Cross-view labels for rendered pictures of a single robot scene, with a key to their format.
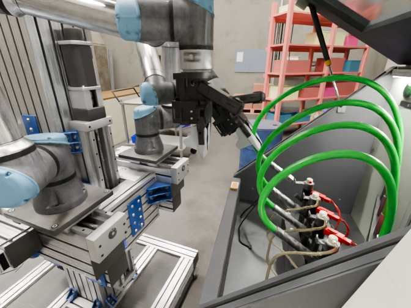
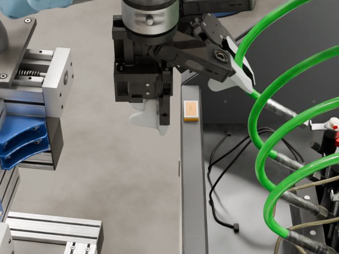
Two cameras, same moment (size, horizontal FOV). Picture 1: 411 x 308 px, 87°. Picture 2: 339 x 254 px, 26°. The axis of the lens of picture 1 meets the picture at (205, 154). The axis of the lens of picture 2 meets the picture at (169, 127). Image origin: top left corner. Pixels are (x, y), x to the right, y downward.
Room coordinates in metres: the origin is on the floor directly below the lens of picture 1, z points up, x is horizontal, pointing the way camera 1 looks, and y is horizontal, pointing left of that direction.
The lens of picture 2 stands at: (-0.25, 0.18, 2.03)
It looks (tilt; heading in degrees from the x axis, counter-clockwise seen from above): 45 degrees down; 346
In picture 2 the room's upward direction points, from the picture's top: straight up
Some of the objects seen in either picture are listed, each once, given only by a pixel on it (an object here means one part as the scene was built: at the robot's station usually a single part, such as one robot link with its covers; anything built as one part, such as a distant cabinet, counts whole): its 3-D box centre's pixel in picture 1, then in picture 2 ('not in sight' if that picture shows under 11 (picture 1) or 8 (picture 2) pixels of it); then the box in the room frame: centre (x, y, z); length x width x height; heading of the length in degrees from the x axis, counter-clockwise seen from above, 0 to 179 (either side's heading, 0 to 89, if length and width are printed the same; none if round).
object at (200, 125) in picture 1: (201, 126); (163, 99); (0.50, 0.01, 1.32); 0.05 x 0.02 x 0.09; 166
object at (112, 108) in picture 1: (115, 114); not in sight; (4.63, 1.94, 0.45); 2.56 x 0.82 x 0.89; 159
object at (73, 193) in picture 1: (58, 187); not in sight; (0.60, 0.48, 1.09); 0.15 x 0.15 x 0.10
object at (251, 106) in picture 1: (252, 98); not in sight; (7.18, -1.54, 0.43); 1.47 x 1.12 x 0.85; 69
